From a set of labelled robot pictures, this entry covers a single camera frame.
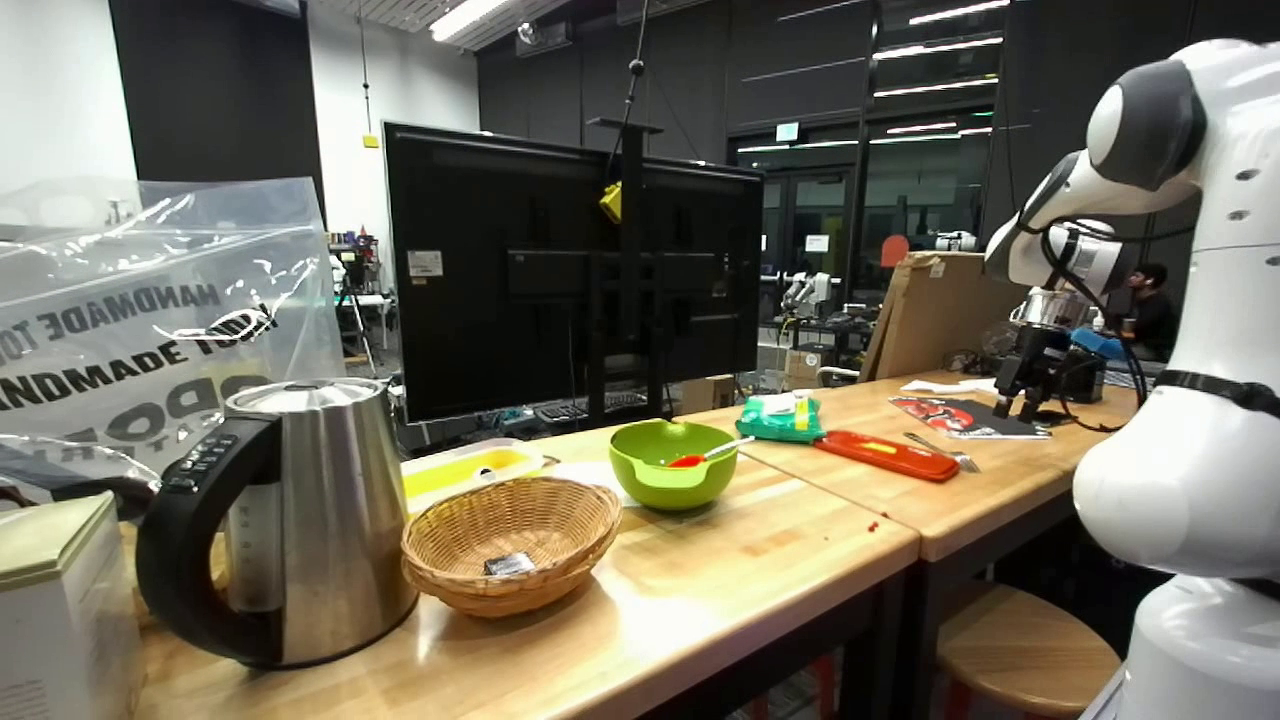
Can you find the black monitor stand pole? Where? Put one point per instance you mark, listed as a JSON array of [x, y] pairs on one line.
[[630, 266]]

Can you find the white plastic spoon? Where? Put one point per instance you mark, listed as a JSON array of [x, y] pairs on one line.
[[716, 452]]

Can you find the cardboard box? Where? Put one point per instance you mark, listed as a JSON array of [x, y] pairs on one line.
[[941, 323]]

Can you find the black and red magazine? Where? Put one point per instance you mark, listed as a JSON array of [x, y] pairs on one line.
[[975, 418]]

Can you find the red flat case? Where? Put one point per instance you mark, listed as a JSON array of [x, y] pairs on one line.
[[890, 459]]

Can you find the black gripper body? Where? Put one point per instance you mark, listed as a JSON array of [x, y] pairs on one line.
[[1054, 357]]

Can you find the green plastic packet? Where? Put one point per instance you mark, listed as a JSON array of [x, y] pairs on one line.
[[781, 418]]

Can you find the small wrapped packet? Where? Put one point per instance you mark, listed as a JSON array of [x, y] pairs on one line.
[[509, 564]]

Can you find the person in background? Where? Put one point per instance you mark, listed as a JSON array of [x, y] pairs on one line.
[[1151, 314]]

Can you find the wooden stool orange legs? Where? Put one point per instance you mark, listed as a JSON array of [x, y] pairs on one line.
[[1027, 649]]

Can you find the ceiling light strip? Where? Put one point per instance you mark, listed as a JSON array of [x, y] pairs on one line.
[[471, 19]]

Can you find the yellow notepad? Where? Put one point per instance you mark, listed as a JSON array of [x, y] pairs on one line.
[[463, 470]]

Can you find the white tin green lid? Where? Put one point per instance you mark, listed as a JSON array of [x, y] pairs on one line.
[[58, 622]]

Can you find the wicker basket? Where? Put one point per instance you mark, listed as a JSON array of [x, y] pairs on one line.
[[509, 531]]

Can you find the yellow tag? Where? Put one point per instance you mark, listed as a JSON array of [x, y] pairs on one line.
[[615, 202]]

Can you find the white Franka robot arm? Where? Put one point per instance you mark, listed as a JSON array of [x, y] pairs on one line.
[[1202, 465]]

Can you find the clear printed plastic bag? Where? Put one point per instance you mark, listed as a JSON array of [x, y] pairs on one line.
[[161, 314]]

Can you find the white paper sheet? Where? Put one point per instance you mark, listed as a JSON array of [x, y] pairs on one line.
[[950, 389]]

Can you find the green bowl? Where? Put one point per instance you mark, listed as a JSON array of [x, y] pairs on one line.
[[668, 486]]

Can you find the steel electric kettle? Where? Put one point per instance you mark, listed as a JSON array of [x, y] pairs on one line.
[[336, 526]]

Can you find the large black monitor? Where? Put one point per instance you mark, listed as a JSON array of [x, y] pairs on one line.
[[505, 266]]

